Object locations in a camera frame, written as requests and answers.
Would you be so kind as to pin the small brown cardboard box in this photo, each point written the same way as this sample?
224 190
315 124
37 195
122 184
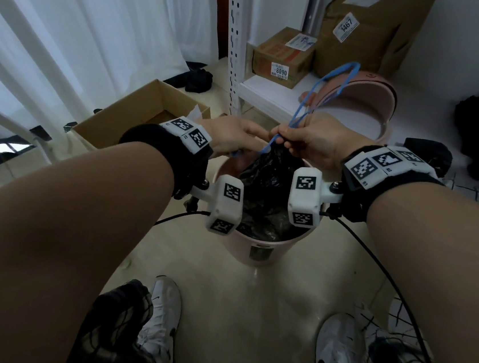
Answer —
271 53

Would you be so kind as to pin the pink bin lid ring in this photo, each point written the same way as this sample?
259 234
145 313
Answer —
379 91

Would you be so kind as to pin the person's right hand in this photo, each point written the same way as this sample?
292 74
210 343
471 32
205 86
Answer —
326 139

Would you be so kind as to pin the pink trash bin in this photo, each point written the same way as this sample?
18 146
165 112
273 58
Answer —
240 248

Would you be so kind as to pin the person's left forearm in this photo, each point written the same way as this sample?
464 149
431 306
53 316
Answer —
43 243

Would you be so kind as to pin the white metal frame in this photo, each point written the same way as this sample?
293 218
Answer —
35 42

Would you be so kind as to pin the white sheer curtain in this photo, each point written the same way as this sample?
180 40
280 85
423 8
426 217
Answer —
111 22

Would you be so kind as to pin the white black grid cloth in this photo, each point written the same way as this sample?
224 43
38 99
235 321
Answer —
475 192

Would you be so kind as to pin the person's left hand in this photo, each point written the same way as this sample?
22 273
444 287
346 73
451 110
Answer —
231 137

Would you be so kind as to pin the black white plaid trousers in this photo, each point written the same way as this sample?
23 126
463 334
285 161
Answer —
110 328

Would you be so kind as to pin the black white marker wristband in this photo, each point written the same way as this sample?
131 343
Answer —
375 164
189 132

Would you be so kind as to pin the white sneaker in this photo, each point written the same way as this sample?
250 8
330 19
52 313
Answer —
162 312
336 354

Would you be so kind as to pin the white metal shelf rack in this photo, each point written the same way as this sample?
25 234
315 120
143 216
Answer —
267 92

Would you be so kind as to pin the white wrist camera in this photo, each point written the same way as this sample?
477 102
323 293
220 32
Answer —
226 203
304 199

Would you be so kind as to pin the large brown cardboard box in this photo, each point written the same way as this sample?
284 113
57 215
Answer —
375 52

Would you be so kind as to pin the open cardboard box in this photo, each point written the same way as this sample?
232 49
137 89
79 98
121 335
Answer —
136 103

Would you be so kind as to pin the glossy black trash bag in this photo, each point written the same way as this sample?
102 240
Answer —
436 156

